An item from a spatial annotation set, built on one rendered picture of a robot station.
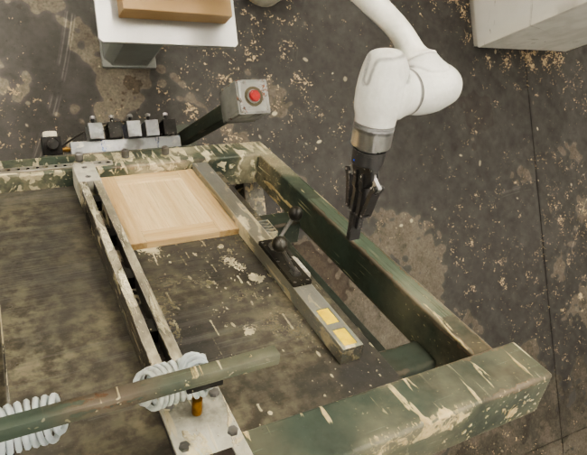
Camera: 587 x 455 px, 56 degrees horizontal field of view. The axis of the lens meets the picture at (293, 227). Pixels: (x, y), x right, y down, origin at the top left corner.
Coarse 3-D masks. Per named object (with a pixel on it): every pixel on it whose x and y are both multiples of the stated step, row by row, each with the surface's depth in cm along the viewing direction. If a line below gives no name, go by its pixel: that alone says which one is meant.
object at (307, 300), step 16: (208, 176) 173; (224, 192) 165; (224, 208) 160; (240, 208) 157; (240, 224) 150; (256, 224) 150; (256, 240) 143; (256, 256) 143; (272, 272) 136; (288, 288) 129; (304, 288) 127; (304, 304) 122; (320, 304) 122; (320, 320) 117; (320, 336) 118; (336, 336) 113; (352, 336) 114; (336, 352) 113; (352, 352) 112
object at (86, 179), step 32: (96, 192) 153; (96, 224) 135; (128, 256) 124; (128, 288) 114; (128, 320) 111; (160, 320) 107; (160, 352) 104; (192, 352) 78; (160, 416) 95; (192, 416) 83; (224, 416) 84; (192, 448) 78; (224, 448) 79
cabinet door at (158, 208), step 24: (120, 192) 162; (144, 192) 164; (168, 192) 166; (192, 192) 167; (120, 216) 150; (144, 216) 152; (168, 216) 153; (192, 216) 155; (216, 216) 156; (144, 240) 141; (168, 240) 143; (192, 240) 146
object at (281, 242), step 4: (280, 236) 123; (276, 240) 122; (280, 240) 122; (284, 240) 122; (272, 244) 122; (276, 244) 122; (280, 244) 121; (284, 244) 122; (276, 248) 122; (280, 248) 122; (284, 248) 122; (280, 252) 123; (284, 252) 125; (284, 256) 126; (288, 256) 126; (288, 260) 126; (288, 264) 127; (292, 264) 128; (292, 268) 128; (296, 268) 130; (292, 272) 129; (296, 272) 129; (300, 272) 129
